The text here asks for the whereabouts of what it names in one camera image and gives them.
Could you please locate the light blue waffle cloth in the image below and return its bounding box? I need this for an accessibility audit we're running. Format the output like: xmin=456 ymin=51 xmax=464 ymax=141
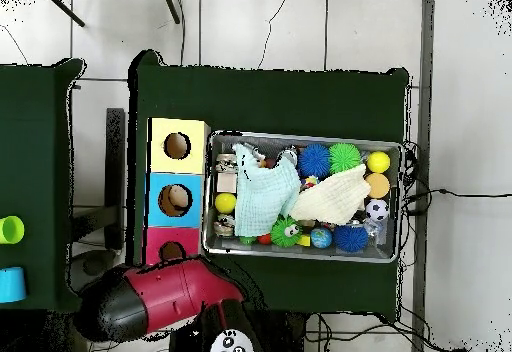
xmin=231 ymin=142 xmax=302 ymax=238

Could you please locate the wooden box with three holes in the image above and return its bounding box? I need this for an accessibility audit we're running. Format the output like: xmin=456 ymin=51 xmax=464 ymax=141
xmin=142 ymin=117 xmax=212 ymax=267

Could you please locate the yellow smooth ball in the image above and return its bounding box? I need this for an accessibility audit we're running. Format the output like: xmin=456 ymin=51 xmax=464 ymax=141
xmin=214 ymin=192 xmax=238 ymax=216
xmin=366 ymin=150 xmax=392 ymax=174

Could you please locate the green spiky toy with eyes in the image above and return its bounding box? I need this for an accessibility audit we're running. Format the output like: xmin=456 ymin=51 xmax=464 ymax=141
xmin=270 ymin=215 xmax=304 ymax=249

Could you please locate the blue spiky rubber ball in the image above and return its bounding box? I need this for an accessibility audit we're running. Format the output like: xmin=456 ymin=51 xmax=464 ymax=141
xmin=296 ymin=143 xmax=331 ymax=179

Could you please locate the cream waffle cloth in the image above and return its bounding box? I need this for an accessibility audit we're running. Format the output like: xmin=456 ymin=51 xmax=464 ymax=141
xmin=288 ymin=162 xmax=372 ymax=227

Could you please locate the dark green table cloth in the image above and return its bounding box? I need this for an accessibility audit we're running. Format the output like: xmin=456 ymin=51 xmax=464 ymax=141
xmin=127 ymin=49 xmax=410 ymax=321
xmin=0 ymin=57 xmax=91 ymax=315

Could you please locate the small globe ball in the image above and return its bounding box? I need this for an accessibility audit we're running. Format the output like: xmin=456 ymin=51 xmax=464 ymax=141
xmin=310 ymin=226 xmax=334 ymax=250

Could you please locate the green spiky rubber ball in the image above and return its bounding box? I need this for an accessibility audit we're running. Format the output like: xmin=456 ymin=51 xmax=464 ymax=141
xmin=327 ymin=142 xmax=362 ymax=176

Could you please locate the orange foam ball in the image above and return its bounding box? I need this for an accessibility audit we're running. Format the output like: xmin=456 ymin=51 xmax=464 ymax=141
xmin=364 ymin=172 xmax=392 ymax=200

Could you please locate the small soccer ball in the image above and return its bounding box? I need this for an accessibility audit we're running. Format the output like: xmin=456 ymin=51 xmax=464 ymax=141
xmin=365 ymin=198 xmax=390 ymax=223

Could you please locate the black upright panel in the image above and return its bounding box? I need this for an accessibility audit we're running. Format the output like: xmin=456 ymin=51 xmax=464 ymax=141
xmin=104 ymin=107 xmax=126 ymax=249

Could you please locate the dark grey stand base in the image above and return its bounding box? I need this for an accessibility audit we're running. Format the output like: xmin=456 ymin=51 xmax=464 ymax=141
xmin=69 ymin=249 xmax=117 ymax=285

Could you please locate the black stand leg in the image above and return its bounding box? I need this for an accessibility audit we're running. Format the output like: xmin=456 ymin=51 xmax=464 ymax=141
xmin=45 ymin=0 xmax=86 ymax=28
xmin=162 ymin=0 xmax=182 ymax=25

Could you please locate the green plastic cup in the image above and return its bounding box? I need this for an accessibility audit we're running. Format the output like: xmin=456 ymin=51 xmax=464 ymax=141
xmin=0 ymin=214 xmax=26 ymax=245

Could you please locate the blue plastic cup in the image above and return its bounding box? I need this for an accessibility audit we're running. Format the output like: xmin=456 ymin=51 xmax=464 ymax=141
xmin=0 ymin=266 xmax=28 ymax=304

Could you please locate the wire mesh bin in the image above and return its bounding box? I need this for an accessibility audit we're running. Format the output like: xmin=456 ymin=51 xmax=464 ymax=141
xmin=201 ymin=130 xmax=403 ymax=264

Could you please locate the black floor cable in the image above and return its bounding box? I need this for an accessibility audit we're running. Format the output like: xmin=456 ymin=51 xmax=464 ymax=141
xmin=403 ymin=186 xmax=512 ymax=214

